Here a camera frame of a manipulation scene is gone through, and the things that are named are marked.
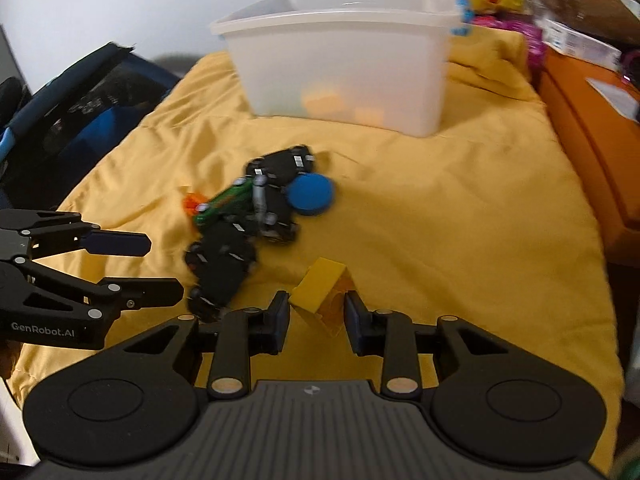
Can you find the black toy car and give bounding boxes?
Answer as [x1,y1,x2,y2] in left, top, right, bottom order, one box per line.
[245,144,316,186]
[183,223,257,323]
[253,176,297,244]

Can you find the yellow block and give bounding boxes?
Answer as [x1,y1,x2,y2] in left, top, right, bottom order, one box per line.
[290,258,356,337]

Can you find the orange red brick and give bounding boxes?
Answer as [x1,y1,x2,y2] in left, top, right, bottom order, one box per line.
[181,193,208,218]

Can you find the black toy car top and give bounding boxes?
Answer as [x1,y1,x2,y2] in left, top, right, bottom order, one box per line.
[245,144,316,186]

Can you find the dark blue bag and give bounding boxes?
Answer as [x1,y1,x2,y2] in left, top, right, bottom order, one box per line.
[1,42,179,209]

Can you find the blue round disc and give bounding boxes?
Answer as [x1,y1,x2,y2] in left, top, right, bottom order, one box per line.
[285,174,334,216]

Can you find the white plastic bin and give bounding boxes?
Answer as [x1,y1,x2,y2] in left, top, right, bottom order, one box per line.
[210,0,469,138]

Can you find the orange box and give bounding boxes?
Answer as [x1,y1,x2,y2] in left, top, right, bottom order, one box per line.
[538,49,639,268]

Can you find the magenta wrapper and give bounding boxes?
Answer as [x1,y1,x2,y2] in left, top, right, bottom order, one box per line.
[472,14,544,76]

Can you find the white label box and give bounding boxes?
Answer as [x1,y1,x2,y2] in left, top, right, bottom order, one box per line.
[541,18,622,72]

